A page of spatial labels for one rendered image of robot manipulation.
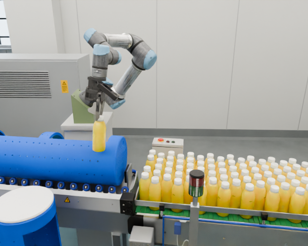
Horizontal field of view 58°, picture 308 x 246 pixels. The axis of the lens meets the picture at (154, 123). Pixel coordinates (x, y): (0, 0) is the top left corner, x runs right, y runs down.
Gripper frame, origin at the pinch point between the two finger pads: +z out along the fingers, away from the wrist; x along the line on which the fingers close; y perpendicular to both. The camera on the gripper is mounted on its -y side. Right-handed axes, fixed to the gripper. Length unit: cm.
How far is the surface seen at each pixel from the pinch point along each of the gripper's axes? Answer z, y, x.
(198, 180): 12, -51, 28
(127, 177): 35.5, -16.7, -9.8
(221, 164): 21, -68, -17
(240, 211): 34, -76, 8
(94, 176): 33.5, 0.4, -1.0
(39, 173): 38.0, 31.8, -2.4
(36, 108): 48, 120, -166
